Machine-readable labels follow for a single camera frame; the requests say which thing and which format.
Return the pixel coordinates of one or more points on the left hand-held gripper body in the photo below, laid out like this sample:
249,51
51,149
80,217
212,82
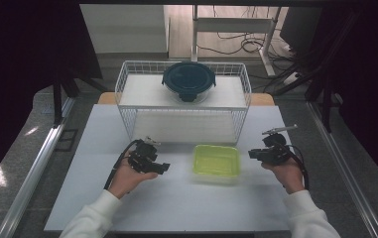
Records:
140,158

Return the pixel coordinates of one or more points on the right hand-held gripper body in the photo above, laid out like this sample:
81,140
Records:
277,150

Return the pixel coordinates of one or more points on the green lidded plastic container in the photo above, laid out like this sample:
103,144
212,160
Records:
216,161

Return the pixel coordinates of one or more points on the round glass container blue lid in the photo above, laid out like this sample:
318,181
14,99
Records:
188,79

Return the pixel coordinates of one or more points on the person's left hand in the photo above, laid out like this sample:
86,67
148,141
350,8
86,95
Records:
127,180

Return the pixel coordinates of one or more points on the person's right hand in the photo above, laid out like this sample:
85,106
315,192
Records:
287,177

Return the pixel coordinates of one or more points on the wooden table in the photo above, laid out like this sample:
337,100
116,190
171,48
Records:
262,99

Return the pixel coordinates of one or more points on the black stand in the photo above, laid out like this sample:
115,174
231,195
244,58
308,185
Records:
57,99
326,105

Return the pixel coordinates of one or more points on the white power strip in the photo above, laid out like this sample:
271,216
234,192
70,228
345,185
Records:
290,78

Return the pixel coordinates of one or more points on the black curtain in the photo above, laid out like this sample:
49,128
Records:
21,82
368,82

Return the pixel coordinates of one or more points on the white cabinet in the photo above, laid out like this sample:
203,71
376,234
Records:
127,29

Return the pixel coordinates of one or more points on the aluminium rail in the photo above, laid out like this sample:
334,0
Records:
32,172
345,172

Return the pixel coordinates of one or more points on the white metal desk frame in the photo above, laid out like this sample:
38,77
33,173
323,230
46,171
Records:
232,24

